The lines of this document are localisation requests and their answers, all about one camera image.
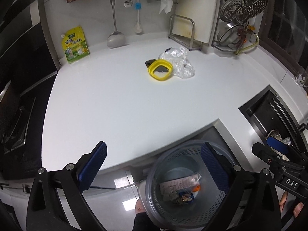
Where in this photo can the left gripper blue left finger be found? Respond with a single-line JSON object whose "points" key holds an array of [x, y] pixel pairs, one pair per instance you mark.
{"points": [[89, 165]]}

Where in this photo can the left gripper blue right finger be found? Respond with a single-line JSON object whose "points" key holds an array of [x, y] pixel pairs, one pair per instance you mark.
{"points": [[215, 168]]}

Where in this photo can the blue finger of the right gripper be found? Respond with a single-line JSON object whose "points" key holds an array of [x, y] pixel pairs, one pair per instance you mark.
{"points": [[277, 145]]}

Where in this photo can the orange peel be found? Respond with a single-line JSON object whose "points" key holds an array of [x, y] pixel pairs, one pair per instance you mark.
{"points": [[196, 188]]}

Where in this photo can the clear plastic bag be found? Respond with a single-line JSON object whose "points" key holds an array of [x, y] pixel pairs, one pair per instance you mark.
{"points": [[182, 68]]}

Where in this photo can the dark grey rag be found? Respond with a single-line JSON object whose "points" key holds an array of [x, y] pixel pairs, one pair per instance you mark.
{"points": [[148, 63]]}

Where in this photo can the yellow plastic lid frame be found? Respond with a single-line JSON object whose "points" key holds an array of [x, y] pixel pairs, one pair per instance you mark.
{"points": [[160, 70]]}

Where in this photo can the black perforated trash bin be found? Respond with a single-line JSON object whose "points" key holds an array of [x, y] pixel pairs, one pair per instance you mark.
{"points": [[181, 161]]}

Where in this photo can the right hand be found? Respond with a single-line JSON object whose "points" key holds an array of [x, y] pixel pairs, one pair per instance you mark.
{"points": [[286, 204]]}

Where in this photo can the left hand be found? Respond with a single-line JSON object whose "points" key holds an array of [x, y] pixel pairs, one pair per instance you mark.
{"points": [[139, 207]]}

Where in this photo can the stainless steel sink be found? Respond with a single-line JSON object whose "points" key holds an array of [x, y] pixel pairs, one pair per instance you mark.
{"points": [[267, 111]]}

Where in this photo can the black gas stove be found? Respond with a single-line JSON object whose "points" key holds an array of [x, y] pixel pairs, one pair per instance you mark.
{"points": [[22, 120]]}

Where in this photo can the yellow green seasoning pouch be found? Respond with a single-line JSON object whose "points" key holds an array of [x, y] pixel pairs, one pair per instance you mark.
{"points": [[74, 44]]}

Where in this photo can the glass pot lid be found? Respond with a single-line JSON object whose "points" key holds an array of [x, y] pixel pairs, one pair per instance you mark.
{"points": [[228, 34]]}

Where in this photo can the metal ladle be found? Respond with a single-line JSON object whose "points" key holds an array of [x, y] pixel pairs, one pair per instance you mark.
{"points": [[115, 39]]}

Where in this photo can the metal cutting board rack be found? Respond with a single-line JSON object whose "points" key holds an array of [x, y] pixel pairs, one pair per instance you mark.
{"points": [[182, 30]]}

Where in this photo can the blue white bottle brush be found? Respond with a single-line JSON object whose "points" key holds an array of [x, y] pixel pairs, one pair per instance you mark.
{"points": [[138, 28]]}

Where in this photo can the metal steamer plate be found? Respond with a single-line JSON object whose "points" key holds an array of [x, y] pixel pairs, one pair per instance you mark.
{"points": [[239, 11]]}

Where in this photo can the metal dish rack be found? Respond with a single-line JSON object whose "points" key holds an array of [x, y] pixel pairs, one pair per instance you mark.
{"points": [[250, 42]]}

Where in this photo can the white cutting board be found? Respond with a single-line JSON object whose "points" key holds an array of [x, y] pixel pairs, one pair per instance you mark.
{"points": [[202, 12]]}

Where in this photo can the red gas valve handle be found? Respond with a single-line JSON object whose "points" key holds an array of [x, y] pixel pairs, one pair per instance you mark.
{"points": [[242, 33]]}

